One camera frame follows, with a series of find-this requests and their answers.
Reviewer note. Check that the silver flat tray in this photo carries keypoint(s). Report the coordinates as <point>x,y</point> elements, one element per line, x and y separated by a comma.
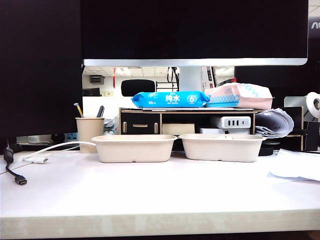
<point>32,139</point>

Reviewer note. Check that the grey metal plate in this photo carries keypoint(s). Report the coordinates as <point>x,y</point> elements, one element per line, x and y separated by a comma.
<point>295,101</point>

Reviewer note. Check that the black tape holder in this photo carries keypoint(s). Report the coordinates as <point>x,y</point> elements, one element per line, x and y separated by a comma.
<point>312,136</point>

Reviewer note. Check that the black round knob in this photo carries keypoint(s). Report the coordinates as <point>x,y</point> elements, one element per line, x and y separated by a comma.
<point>57,137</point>

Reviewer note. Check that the black pen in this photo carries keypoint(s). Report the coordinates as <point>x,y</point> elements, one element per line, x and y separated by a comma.
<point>100,111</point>

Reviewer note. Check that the white printed carton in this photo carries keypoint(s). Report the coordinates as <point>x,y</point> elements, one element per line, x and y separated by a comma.
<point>207,77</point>

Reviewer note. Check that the wooden desk shelf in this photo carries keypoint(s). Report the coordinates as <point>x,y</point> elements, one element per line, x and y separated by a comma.
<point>190,112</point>

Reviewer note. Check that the large black monitor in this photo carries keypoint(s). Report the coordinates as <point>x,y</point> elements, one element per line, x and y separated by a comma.
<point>195,30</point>

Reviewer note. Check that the white tape roll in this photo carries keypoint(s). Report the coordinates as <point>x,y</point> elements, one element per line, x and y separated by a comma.
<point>311,100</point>

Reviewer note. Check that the white paper sheets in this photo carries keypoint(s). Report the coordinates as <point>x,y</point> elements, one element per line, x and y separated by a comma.
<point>295,165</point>

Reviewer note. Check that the black office chair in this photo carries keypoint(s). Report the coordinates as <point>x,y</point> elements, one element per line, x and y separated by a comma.
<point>137,87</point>

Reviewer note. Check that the black round base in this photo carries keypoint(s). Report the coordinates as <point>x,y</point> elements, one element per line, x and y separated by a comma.
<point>267,149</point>

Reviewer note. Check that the blue power socket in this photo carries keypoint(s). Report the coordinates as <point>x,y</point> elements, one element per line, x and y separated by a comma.
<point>71,137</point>

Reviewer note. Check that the grey rolled paper stack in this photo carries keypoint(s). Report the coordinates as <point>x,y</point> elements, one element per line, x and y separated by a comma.
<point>275,122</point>

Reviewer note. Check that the beige paper cup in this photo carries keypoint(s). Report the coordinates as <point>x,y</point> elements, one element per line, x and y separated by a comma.
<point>87,135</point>

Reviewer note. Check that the blue wet wipes pack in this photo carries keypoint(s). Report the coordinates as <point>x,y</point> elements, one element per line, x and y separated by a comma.
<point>170,98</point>

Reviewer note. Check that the dark screen panel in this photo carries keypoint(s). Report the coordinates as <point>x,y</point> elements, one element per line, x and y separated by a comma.
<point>37,62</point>

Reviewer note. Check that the white flat box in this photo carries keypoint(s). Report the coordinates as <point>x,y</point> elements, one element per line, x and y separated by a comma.
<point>212,131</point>

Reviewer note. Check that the pencil with silver tip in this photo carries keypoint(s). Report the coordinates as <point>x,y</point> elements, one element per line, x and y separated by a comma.
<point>78,110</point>

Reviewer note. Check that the red hanging knot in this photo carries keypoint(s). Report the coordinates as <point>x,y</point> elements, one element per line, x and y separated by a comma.
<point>114,80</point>

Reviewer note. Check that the beige paper box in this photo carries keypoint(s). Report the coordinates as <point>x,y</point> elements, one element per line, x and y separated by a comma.
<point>135,150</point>
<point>225,148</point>

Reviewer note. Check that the black AOC monitor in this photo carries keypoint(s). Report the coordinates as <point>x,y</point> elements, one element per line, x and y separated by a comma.
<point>287,80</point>

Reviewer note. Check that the cream box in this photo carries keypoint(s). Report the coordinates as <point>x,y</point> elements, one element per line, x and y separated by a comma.
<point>178,129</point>

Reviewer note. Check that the white charger block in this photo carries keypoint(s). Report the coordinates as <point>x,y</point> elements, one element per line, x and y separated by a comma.
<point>235,122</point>

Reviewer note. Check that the pink tissue pack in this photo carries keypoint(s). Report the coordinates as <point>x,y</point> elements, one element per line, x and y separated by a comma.
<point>250,97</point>

